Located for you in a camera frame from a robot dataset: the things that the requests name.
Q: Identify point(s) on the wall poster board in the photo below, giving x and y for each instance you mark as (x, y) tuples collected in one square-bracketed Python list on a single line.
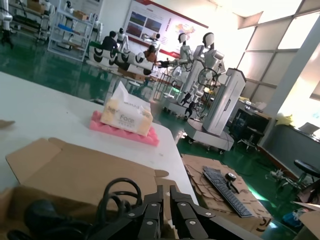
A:
[(165, 22)]

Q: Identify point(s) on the large cardboard box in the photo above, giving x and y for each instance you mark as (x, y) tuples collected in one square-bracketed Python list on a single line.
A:
[(225, 200)]

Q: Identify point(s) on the white column robot base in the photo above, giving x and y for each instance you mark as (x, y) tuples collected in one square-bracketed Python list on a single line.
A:
[(222, 110)]

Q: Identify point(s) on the black round stool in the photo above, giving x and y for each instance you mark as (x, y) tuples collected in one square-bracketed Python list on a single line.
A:
[(306, 167)]

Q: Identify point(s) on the seated person in black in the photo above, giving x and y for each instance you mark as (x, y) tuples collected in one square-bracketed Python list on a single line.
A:
[(109, 42)]

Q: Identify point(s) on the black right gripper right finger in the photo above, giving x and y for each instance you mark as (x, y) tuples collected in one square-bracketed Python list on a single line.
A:
[(190, 215)]

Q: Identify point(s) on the black computer keyboard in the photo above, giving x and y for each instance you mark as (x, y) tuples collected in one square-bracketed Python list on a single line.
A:
[(226, 192)]

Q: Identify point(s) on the metal storage shelf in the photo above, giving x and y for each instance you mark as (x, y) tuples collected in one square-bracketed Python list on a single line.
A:
[(70, 35)]

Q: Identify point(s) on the small white humanoid robot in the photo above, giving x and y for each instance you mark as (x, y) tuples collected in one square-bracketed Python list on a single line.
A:
[(123, 38)]

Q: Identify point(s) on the pink foam pad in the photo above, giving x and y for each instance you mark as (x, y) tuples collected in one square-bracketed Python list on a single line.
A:
[(125, 135)]

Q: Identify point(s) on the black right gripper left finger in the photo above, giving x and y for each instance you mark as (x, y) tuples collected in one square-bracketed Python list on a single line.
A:
[(147, 215)]

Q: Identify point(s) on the seated person in brown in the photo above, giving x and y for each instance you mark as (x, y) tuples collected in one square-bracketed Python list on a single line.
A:
[(150, 55)]

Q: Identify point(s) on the green covered table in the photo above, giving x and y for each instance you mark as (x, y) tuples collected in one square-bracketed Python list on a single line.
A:
[(96, 45)]

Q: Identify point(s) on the open cardboard box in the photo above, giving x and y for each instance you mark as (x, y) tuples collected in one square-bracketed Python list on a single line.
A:
[(75, 170)]

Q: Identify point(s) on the yellow white tissue pack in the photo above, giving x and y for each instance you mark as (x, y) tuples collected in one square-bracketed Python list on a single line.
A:
[(127, 117)]

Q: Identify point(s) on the white black robot shell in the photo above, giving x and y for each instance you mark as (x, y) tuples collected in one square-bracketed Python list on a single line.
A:
[(116, 58), (130, 61), (98, 55), (143, 65)]

